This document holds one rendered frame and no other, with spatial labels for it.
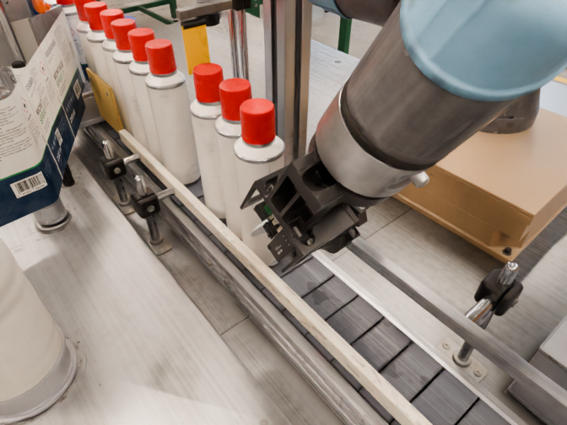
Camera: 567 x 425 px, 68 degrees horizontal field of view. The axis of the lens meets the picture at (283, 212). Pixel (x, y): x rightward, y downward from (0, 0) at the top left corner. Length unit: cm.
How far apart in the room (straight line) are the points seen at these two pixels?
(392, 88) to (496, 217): 44
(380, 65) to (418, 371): 32
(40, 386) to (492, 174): 58
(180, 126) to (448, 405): 45
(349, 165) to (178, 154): 39
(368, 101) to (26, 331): 32
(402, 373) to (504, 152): 39
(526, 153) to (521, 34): 54
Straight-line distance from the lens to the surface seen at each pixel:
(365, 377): 41
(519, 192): 63
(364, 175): 26
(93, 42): 76
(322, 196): 28
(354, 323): 48
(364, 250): 43
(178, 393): 44
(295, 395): 49
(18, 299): 39
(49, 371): 45
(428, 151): 24
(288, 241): 33
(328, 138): 27
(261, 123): 40
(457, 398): 46
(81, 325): 52
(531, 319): 62
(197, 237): 57
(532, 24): 19
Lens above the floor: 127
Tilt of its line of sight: 42 degrees down
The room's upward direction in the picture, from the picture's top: straight up
